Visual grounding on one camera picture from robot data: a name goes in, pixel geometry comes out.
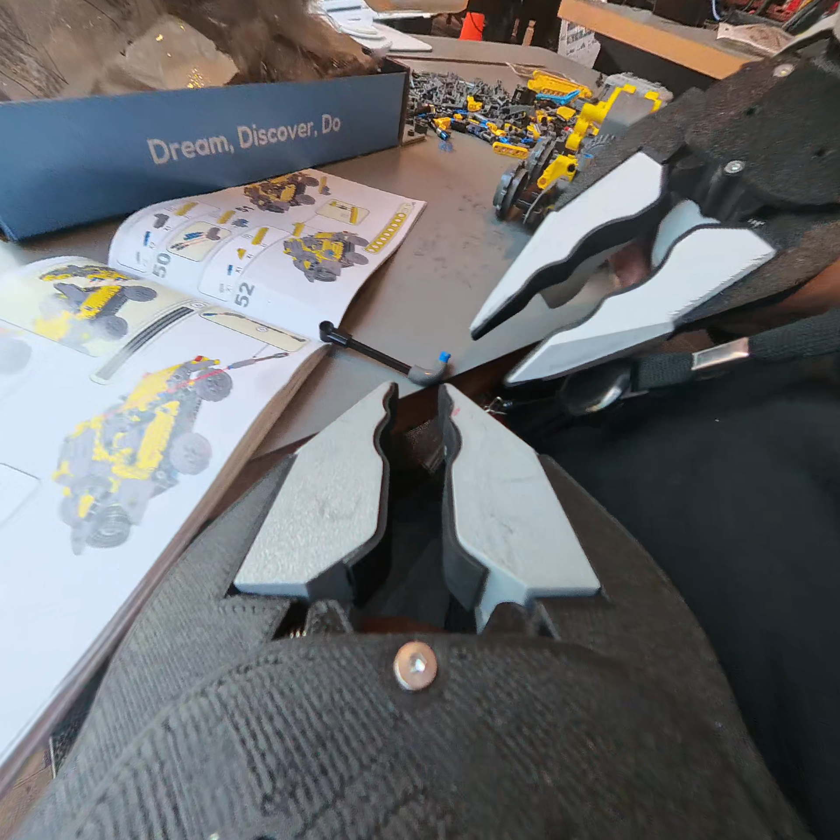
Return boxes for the person's black clothing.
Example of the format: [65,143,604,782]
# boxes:
[512,315,840,840]

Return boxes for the wooden table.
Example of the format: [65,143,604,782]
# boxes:
[556,0,772,81]

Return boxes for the grey desk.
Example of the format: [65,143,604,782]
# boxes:
[0,36,670,460]

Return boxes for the clear plastic bags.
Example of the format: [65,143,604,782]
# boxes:
[0,0,395,102]

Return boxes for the blue cardboard box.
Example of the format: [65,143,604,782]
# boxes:
[0,56,412,241]

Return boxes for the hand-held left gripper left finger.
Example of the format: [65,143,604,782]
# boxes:
[233,382,399,599]

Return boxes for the black strap with metal buckle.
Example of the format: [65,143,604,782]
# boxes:
[492,318,840,424]

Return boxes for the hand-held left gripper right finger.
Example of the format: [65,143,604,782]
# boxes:
[438,382,602,632]

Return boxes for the white paper sheets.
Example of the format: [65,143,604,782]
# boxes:
[314,0,435,55]

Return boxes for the pile of toy brick pieces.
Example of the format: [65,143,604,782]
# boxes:
[406,67,595,160]

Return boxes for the person's right hand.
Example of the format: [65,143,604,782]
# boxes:
[781,266,840,319]

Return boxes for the black toy axle rod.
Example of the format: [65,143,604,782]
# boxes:
[319,321,454,383]

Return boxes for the toy building instruction booklet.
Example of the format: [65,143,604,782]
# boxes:
[0,167,427,772]

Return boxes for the yellow toy brick vehicle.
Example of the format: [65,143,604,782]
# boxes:
[493,82,665,228]

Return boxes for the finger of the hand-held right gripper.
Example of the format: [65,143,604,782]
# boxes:
[504,200,779,388]
[469,151,670,342]

